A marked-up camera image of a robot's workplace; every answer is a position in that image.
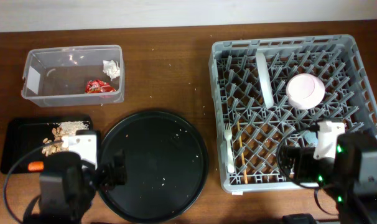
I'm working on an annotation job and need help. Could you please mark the white plastic fork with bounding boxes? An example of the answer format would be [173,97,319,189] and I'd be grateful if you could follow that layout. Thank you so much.
[223,123,235,174]

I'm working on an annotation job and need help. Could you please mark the red snack wrapper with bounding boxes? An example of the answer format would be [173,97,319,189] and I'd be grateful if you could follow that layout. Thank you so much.
[85,80,116,94]

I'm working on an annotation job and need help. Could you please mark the orange carrot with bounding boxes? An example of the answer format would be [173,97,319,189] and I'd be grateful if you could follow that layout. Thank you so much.
[27,161,44,172]

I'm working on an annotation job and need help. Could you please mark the white tissue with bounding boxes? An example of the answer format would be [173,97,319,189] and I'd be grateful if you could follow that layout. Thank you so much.
[103,60,121,80]

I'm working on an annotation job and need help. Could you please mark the pile of white rice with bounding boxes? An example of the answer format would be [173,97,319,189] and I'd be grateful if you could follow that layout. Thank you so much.
[59,121,88,136]

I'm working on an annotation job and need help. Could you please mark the grey dishwasher rack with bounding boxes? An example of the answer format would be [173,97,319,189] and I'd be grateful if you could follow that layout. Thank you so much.
[209,34,377,194]

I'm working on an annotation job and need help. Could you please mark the peanut shell scraps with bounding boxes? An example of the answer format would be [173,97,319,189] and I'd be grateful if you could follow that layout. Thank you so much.
[42,127,68,157]

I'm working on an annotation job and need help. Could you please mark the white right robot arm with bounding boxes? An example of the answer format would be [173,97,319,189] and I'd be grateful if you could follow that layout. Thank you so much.
[276,133,377,223]

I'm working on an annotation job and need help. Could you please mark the wooden chopstick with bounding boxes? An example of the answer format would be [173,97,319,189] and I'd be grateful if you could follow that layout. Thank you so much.
[237,121,248,184]

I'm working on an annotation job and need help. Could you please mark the pink saucer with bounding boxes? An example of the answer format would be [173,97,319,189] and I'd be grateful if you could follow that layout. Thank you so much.
[286,73,325,110]

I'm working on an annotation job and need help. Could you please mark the blue bowl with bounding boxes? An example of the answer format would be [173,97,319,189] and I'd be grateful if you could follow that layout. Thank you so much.
[303,131,318,147]

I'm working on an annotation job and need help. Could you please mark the grey plate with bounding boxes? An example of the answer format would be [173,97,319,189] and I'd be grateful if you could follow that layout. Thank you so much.
[255,52,274,109]

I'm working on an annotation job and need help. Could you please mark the round black serving tray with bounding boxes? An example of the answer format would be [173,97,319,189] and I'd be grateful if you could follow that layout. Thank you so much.
[98,110,209,223]

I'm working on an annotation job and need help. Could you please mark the clear plastic waste bin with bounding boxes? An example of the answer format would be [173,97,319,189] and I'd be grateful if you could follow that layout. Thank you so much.
[21,45,125,107]

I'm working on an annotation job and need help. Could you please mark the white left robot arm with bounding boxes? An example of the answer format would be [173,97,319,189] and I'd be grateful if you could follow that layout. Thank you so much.
[22,152,126,223]

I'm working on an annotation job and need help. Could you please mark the black rectangular tray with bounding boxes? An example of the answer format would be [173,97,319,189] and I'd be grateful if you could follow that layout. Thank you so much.
[0,116,93,175]

